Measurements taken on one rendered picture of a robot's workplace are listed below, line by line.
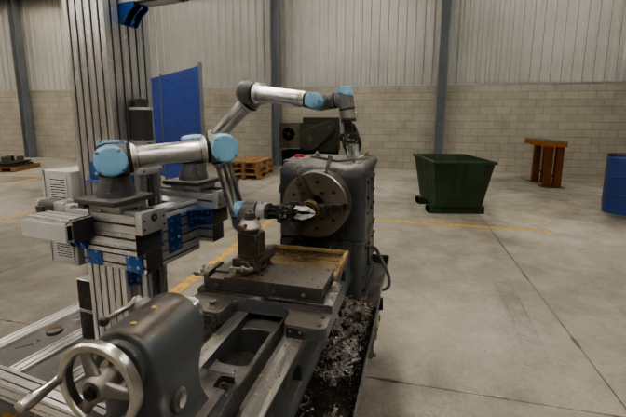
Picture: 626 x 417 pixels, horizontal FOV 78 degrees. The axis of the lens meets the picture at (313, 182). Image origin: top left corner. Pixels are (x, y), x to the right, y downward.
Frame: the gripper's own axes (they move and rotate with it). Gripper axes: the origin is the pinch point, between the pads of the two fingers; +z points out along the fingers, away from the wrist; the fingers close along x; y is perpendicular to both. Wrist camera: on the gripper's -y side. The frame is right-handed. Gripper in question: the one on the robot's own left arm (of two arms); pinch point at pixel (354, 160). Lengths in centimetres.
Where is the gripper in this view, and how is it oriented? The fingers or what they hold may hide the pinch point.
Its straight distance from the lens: 189.2
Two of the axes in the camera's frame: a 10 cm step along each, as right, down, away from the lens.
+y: -2.6, 1.6, -9.5
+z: 1.4, 9.8, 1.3
